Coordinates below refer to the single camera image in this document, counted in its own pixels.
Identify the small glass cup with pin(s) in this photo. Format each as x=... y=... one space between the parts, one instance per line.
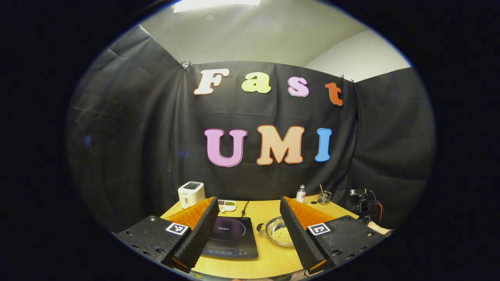
x=324 y=199

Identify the black induction cooktop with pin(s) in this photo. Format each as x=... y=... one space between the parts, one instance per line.
x=232 y=238

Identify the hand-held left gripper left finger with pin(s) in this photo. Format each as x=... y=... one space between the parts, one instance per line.
x=199 y=234

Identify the small clear bottle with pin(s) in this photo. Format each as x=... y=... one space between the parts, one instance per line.
x=300 y=195

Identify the white divided dish with beans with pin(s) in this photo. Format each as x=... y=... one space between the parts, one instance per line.
x=228 y=206

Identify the white toaster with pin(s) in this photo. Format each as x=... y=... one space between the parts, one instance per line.
x=191 y=195

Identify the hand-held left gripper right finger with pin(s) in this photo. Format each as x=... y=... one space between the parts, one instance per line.
x=299 y=234

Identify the steel pot with beans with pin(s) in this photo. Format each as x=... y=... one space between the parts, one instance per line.
x=278 y=234

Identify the black backdrop cloth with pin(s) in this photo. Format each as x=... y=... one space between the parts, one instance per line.
x=125 y=136

